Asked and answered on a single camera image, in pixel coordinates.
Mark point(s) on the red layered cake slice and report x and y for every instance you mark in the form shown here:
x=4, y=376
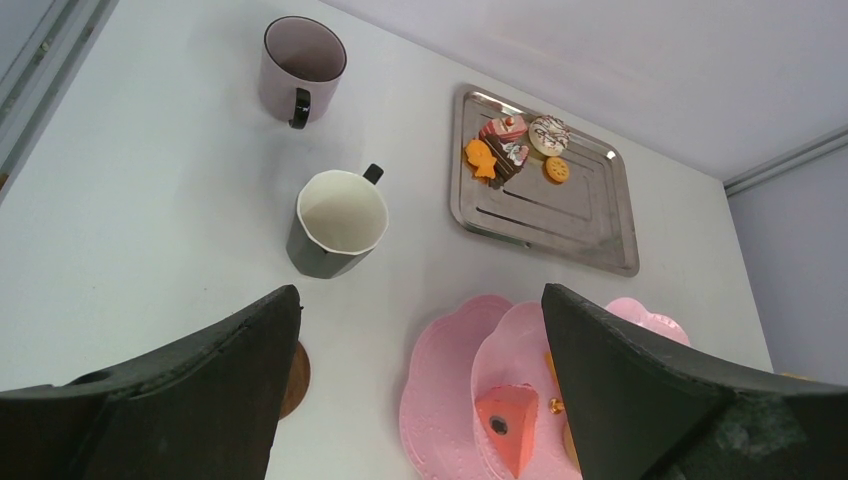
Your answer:
x=508, y=414

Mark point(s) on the black cup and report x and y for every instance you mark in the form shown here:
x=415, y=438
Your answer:
x=340, y=217

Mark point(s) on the red cake slice with orange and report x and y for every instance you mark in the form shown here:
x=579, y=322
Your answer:
x=507, y=129

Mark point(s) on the pink three-tier cake stand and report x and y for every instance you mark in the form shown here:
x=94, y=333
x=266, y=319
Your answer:
x=488, y=342

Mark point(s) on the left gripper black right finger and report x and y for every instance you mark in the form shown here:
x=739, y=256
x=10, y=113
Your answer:
x=643, y=406

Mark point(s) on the right aluminium frame post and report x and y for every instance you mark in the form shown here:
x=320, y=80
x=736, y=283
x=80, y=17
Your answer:
x=815, y=149

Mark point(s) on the orange fish-shaped cake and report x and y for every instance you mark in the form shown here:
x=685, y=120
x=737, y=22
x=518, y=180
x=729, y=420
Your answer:
x=481, y=160

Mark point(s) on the left aluminium frame post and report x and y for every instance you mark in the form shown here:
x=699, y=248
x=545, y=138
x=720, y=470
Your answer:
x=39, y=75

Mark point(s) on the stainless steel serving tray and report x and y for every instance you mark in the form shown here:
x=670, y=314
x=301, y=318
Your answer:
x=587, y=219

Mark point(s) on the round yellow biscuit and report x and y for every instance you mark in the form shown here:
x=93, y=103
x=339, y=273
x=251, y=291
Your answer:
x=556, y=170

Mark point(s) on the chocolate cake slice with cream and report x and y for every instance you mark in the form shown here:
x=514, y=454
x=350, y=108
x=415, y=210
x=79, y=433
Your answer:
x=510, y=158

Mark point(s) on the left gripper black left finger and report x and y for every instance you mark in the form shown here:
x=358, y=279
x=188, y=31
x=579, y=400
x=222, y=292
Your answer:
x=205, y=406

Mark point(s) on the yellow cake slice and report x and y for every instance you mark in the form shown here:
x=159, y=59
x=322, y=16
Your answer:
x=551, y=368

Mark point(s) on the mauve cup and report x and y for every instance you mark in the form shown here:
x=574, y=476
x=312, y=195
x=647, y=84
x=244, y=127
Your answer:
x=301, y=65

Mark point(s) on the aluminium frame post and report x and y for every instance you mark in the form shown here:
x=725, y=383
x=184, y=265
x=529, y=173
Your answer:
x=39, y=75
x=815, y=149

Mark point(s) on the dark brown round coaster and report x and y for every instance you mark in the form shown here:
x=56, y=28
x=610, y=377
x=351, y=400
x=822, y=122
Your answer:
x=298, y=382

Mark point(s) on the round golden bread bun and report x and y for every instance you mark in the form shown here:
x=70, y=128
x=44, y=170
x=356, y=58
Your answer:
x=569, y=447

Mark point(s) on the white donut with chocolate drizzle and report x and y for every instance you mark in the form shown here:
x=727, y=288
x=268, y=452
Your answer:
x=549, y=135

